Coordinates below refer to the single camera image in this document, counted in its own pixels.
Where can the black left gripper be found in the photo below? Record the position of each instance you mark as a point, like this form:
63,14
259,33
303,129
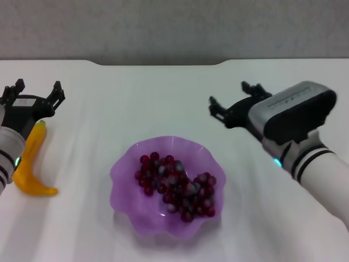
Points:
21,116

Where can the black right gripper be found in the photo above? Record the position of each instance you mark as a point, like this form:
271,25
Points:
240,114

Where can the yellow banana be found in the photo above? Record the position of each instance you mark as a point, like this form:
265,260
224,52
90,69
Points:
31,152

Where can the dark red grape bunch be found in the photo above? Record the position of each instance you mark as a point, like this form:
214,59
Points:
177,185

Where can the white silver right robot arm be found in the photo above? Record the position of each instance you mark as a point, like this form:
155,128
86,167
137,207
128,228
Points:
321,174

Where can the purple scalloped plastic bowl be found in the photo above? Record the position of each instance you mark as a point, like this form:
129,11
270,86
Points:
128,191

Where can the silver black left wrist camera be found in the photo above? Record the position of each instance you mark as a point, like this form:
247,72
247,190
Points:
2,114

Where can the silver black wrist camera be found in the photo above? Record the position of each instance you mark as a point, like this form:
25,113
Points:
2,114
294,112

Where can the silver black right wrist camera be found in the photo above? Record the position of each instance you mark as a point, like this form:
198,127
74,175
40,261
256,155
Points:
294,112

